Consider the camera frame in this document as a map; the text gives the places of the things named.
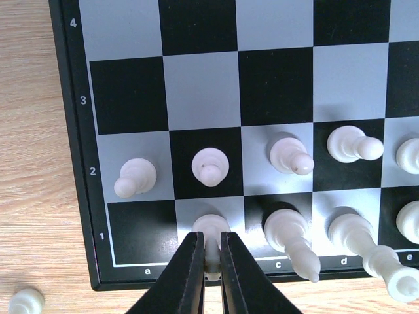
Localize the white knight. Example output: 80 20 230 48
192 214 230 281

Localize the white rook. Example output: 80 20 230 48
8 288 45 314

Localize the white chess queen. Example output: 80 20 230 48
328 213 418 303

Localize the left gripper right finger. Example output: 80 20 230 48
221 232 301 313

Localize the black white chess board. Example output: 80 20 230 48
49 1 418 291

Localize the white pawn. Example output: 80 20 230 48
269 137 314 175

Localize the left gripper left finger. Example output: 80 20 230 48
128 232 205 313

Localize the white chess king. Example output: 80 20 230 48
396 201 419 244

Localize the white chess piece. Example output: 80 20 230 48
264 209 321 283
114 158 157 198
191 147 230 187
327 125 384 163
396 138 419 175

